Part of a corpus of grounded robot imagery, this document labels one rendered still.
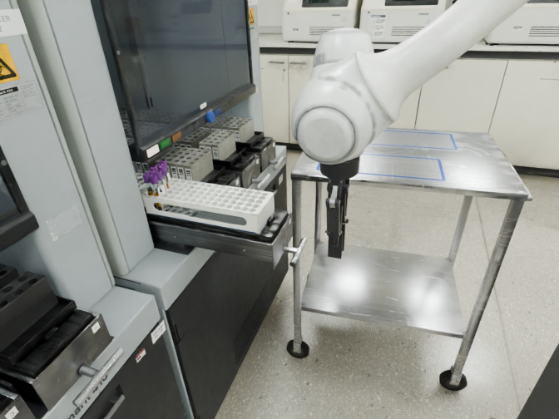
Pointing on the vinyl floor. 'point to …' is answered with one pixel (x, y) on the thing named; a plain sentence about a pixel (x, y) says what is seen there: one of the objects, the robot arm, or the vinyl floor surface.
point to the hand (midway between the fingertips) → (336, 240)
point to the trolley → (321, 263)
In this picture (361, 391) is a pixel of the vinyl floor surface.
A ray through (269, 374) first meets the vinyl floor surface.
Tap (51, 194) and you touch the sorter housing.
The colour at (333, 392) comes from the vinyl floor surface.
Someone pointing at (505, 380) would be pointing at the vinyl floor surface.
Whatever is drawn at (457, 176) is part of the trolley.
